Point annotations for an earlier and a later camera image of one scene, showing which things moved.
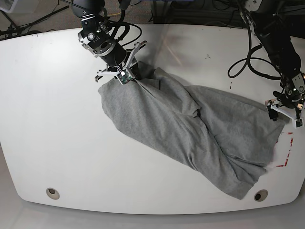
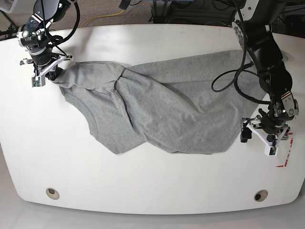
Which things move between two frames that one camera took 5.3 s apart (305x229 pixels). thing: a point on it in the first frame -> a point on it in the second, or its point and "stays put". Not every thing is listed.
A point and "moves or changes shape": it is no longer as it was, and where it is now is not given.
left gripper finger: (273, 114) -> (246, 134)
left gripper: (103, 62) -> (41, 62)
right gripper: (288, 97) -> (270, 122)
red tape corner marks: (289, 152) stays put
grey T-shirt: (228, 139) moves or changes shape
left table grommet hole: (53, 193) stays put
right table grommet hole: (260, 195) stays put
